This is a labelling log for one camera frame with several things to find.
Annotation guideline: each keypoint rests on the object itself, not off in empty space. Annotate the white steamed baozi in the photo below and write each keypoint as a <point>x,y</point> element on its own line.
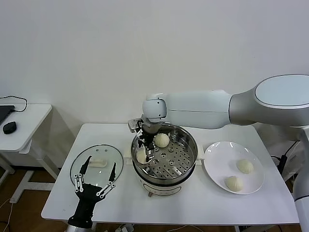
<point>140,157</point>
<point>162,140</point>
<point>244,166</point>
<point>233,184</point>

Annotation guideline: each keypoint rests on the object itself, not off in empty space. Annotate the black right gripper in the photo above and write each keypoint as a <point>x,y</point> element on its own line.
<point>147,138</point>

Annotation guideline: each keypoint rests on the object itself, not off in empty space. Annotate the black computer mouse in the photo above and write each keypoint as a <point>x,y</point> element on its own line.
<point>9,127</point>

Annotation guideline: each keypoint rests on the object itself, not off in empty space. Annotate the white side table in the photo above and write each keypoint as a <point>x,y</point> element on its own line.
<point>33,120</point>

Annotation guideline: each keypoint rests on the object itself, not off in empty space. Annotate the white oval plate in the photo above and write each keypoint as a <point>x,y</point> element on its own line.
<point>217,164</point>

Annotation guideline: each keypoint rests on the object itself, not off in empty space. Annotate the black power adapter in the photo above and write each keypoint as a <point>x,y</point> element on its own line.
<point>282,163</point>

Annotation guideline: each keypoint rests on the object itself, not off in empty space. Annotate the steel steamer pot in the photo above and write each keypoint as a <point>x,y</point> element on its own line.
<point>159,189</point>

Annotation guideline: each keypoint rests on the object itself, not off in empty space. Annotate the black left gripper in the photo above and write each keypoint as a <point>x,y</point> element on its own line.
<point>88,194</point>

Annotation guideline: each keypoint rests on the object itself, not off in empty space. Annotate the perforated steel steamer basket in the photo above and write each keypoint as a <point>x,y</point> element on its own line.
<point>183,145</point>

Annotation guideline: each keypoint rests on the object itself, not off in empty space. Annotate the dark laptop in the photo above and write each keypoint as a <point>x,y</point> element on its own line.
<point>4,112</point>

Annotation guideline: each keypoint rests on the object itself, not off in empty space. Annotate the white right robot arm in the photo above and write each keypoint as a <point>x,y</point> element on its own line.
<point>198,108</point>

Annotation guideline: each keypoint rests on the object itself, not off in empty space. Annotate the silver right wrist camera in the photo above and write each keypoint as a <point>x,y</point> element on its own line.
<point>133,124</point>

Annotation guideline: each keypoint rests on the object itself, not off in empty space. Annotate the round glass pot lid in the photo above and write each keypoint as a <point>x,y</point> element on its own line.
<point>101,152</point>

